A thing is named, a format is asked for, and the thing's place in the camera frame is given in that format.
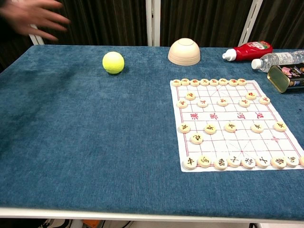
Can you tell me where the yellow tennis ball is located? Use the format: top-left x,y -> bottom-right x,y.
102,51 -> 125,75

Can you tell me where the white slanted frame post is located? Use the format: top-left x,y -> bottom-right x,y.
238,0 -> 264,47
28,25 -> 45,46

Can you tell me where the white upright frame post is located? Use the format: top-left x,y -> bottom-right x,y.
145,0 -> 154,47
153,0 -> 162,47

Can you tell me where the clear plastic water bottle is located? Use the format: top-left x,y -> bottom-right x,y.
251,49 -> 304,73

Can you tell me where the white table edge frame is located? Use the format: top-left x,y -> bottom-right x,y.
0,207 -> 304,224

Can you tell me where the orange object under table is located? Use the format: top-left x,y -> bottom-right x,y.
82,219 -> 100,228

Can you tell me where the person's bare hand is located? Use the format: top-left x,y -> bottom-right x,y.
0,0 -> 71,42

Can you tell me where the black gold tin can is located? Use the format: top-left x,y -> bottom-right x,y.
266,63 -> 304,94

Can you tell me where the beige upturned bowl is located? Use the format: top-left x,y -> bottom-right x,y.
167,38 -> 201,66

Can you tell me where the blue velvet table cloth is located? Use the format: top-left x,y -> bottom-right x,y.
0,45 -> 304,219

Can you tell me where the red ketchup squeeze bottle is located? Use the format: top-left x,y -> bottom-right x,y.
222,40 -> 274,62

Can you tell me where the dark pleated curtain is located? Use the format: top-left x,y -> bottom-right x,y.
0,0 -> 304,73

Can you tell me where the white cloth chess board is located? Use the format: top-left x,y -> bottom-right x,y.
170,79 -> 304,173

